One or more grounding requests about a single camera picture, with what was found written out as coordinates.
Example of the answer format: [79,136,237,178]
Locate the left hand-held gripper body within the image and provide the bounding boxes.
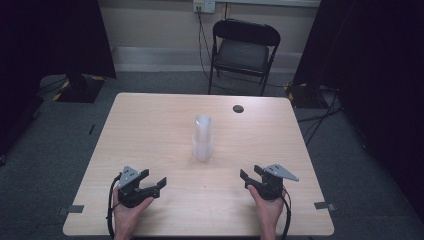
[117,165,160,209]

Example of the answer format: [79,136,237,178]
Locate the black folding chair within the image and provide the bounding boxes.
[207,18,282,97]

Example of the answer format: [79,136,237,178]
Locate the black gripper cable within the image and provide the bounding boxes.
[279,189,293,240]
[106,173,123,240]

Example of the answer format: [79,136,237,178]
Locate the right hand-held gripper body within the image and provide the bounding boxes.
[247,163,300,201]

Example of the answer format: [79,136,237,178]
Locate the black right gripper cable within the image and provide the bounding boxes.
[279,189,293,240]

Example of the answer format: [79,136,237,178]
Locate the black stand base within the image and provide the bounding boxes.
[52,73,107,104]
[284,81,330,110]

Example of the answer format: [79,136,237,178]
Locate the white wall socket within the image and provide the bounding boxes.
[193,0,217,15]

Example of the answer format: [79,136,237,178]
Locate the black floor cables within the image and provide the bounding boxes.
[296,85,344,147]

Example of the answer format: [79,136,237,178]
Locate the grey tape strip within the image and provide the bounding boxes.
[57,204,85,216]
[313,201,336,212]

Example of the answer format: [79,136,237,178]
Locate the person's left hand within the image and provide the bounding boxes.
[112,186,155,234]

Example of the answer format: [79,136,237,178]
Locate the stack of clear plastic cups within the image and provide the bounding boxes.
[192,114,214,163]

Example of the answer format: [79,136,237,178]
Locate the black wall socket cable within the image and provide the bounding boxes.
[196,6,216,83]

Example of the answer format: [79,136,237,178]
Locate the black curtain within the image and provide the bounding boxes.
[292,0,424,223]
[0,0,118,158]

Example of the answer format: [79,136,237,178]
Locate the person's right hand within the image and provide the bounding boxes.
[247,184,287,232]

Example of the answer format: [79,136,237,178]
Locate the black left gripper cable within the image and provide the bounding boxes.
[106,173,123,240]

